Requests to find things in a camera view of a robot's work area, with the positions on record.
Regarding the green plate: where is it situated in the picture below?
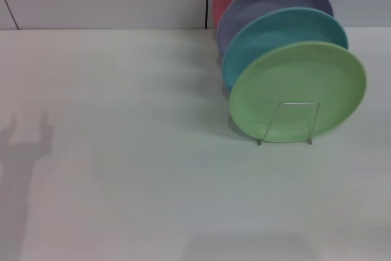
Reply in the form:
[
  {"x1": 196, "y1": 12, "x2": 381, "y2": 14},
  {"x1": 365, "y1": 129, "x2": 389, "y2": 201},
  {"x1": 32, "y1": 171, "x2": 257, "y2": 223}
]
[{"x1": 228, "y1": 40, "x2": 367, "y2": 144}]

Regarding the blue plate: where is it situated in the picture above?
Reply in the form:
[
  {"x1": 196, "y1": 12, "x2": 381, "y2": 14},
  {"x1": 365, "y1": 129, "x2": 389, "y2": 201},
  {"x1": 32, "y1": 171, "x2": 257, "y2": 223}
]
[{"x1": 221, "y1": 7, "x2": 349, "y2": 90}]

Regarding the metal wire plate rack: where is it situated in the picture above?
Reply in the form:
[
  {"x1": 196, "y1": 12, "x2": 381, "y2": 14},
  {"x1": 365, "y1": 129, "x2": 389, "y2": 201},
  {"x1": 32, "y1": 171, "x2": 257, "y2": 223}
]
[{"x1": 256, "y1": 101, "x2": 321, "y2": 146}]

